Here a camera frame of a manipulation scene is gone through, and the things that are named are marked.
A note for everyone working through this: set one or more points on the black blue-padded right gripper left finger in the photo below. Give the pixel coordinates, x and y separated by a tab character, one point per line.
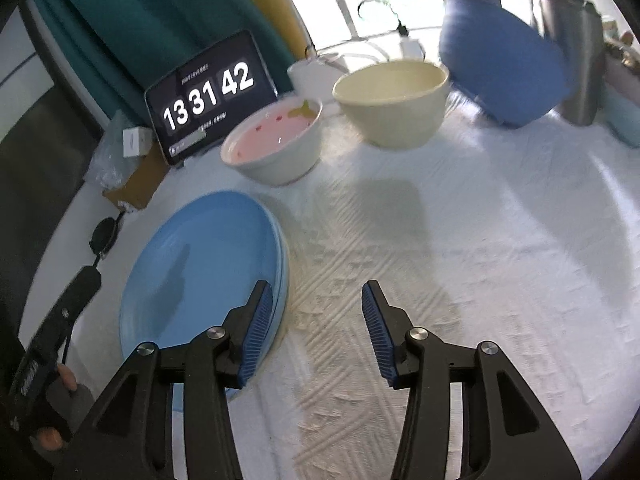
127	433

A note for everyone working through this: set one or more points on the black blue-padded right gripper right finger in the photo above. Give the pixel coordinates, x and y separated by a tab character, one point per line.
506	432

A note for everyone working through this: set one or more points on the light blue bottom plate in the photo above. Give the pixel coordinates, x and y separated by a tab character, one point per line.
285	284

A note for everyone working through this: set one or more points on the white bowl pink inside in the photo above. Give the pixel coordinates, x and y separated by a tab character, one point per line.
278	144

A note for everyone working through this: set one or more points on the cream ceramic bowl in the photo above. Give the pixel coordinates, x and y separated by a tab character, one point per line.
395	105

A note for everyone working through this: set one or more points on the large dark blue bowl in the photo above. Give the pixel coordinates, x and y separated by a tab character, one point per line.
502	64

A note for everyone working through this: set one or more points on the person's left hand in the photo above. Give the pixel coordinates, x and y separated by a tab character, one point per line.
57	409

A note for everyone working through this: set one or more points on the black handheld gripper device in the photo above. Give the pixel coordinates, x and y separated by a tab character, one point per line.
27	404

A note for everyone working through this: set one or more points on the white tablecloth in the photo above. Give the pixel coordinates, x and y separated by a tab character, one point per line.
528	237

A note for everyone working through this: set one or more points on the brown cardboard box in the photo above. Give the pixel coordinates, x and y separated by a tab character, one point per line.
139	189

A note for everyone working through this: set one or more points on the clear plastic bag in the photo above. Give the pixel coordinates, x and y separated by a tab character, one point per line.
108	167

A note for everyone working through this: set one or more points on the small white box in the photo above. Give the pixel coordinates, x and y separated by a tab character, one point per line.
137	141

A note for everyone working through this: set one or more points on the black tablet clock display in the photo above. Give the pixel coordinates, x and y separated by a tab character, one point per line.
200	102

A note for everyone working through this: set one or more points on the white charger plug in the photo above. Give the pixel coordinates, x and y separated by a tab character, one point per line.
411	49

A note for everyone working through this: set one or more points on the white lamp base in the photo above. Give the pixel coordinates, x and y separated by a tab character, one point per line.
315	77

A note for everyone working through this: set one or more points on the stainless steel travel tumbler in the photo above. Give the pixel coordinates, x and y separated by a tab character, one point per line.
576	27

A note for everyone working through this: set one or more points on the teal curtain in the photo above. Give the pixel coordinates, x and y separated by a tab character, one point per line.
118	48

